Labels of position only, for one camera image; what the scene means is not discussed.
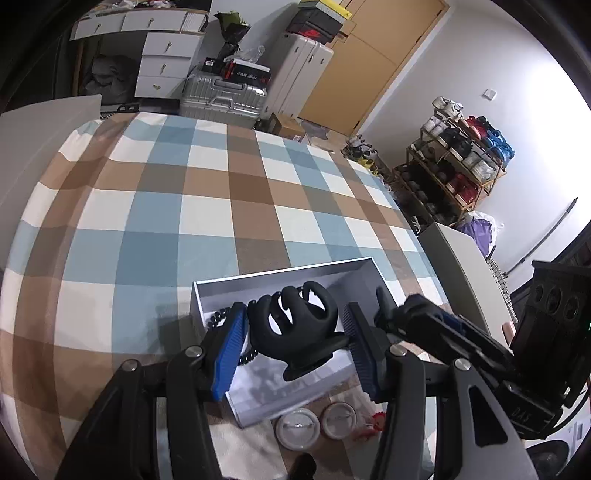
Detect purple plastic bag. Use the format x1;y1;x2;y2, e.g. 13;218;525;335
455;211;505;259

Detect scattered loose shoes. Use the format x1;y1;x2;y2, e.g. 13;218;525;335
342;135;393;178

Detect white padded headboard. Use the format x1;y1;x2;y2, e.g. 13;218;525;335
0;93;103;273

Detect clear plastic bag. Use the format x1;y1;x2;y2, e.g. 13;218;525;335
238;45;269;65

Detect black red logo shoe box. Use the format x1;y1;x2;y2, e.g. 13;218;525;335
285;11;342;44

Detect large round pin badge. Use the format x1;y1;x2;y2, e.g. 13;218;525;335
276;408;320;452

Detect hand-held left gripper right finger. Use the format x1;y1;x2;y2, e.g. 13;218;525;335
342;302;541;480

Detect brown cardboard box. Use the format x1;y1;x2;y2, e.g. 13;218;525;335
270;113;308;139

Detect white side cabinet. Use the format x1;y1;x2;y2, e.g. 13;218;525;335
418;222;511;344

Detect black wrapped bouquet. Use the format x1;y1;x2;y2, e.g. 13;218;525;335
213;11;252;61

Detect yellow lid shoe box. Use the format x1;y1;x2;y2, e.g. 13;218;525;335
297;0;352;23

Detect small round pin badge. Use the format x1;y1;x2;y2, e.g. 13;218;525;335
322;401;357;439

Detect white upright suitcase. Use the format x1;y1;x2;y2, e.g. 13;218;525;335
263;32;334;123

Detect white cardboard box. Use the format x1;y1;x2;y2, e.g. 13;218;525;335
191;257;407;428

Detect wooden shoe rack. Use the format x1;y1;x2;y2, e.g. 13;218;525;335
392;108;509;227

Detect black red long box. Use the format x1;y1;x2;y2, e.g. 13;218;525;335
222;58;273;86

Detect metal pole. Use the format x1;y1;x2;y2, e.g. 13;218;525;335
505;198;579;278

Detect black hair claw clip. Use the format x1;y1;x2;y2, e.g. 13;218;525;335
247;281;350;382

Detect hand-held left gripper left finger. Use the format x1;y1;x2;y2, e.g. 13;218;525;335
55;302;250;480

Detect red flower hair accessory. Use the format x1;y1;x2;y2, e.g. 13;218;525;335
364;410;387;435

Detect silver suitcase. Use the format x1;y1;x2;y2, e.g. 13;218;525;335
179;74;269;130

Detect white desk with drawers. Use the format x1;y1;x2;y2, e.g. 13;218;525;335
69;8;211;100

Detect rows of assorted shoes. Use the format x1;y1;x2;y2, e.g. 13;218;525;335
394;96;515;222

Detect wooden door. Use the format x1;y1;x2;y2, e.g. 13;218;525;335
298;0;451;137

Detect metal wire rack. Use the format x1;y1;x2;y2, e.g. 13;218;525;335
488;256;519;324

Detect grey cloth bundle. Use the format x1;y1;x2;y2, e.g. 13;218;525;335
90;55;137;95

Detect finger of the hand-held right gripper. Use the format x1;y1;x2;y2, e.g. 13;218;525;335
372;308;505;385
401;294;516;380

